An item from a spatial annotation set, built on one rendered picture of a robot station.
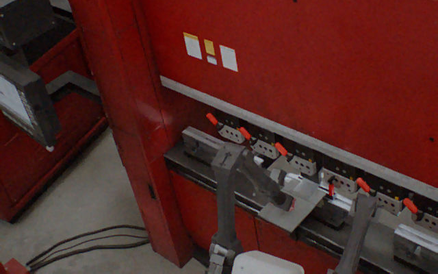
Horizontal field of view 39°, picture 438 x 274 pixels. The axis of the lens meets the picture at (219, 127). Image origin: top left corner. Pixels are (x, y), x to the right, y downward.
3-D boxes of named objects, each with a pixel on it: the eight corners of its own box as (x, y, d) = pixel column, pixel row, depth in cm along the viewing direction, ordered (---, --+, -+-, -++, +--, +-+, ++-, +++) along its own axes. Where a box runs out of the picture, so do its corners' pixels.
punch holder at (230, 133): (218, 134, 295) (213, 107, 285) (230, 125, 300) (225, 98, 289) (242, 145, 287) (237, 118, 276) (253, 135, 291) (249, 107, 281)
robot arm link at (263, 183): (216, 154, 210) (243, 161, 205) (222, 139, 212) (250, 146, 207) (254, 192, 247) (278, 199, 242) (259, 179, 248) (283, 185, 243)
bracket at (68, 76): (38, 102, 332) (33, 92, 328) (72, 79, 345) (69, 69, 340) (83, 127, 309) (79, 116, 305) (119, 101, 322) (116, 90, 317)
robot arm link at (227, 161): (205, 155, 203) (231, 162, 199) (226, 138, 214) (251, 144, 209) (209, 262, 223) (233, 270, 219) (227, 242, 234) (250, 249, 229)
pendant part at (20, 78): (2, 114, 311) (-26, 55, 288) (22, 102, 316) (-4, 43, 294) (48, 148, 283) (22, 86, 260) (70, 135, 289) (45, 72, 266)
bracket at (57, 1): (5, 24, 301) (-1, 11, 297) (44, 1, 314) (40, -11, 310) (53, 44, 278) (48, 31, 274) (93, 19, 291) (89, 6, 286)
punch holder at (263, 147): (250, 148, 284) (246, 121, 273) (261, 138, 288) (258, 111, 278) (276, 161, 275) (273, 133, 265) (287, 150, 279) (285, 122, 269)
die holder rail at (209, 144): (185, 145, 327) (181, 131, 321) (192, 139, 330) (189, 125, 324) (258, 181, 299) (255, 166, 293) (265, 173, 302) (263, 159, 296)
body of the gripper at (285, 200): (275, 188, 260) (268, 183, 255) (295, 197, 254) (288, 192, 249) (267, 202, 259) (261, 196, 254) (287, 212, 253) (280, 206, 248)
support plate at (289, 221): (257, 215, 266) (256, 214, 266) (293, 179, 280) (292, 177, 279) (291, 233, 256) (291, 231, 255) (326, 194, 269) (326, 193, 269)
